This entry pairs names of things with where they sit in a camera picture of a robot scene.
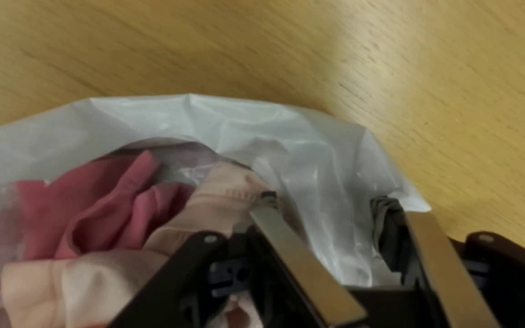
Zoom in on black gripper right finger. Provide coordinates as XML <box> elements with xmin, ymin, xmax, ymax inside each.
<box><xmin>370</xmin><ymin>195</ymin><xmax>525</xmax><ymax>328</ymax></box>

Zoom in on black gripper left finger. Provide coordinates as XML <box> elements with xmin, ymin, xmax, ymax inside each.
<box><xmin>107</xmin><ymin>200</ymin><xmax>368</xmax><ymax>328</ymax></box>

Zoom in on white orange plastic bag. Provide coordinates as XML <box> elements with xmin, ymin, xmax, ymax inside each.
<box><xmin>0</xmin><ymin>93</ymin><xmax>432</xmax><ymax>328</ymax></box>

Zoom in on peach shirt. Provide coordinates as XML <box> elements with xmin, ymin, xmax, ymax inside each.
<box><xmin>0</xmin><ymin>160</ymin><xmax>277</xmax><ymax>328</ymax></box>

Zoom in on pink shirt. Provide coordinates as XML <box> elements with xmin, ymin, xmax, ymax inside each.
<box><xmin>11</xmin><ymin>149</ymin><xmax>197</xmax><ymax>262</ymax></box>

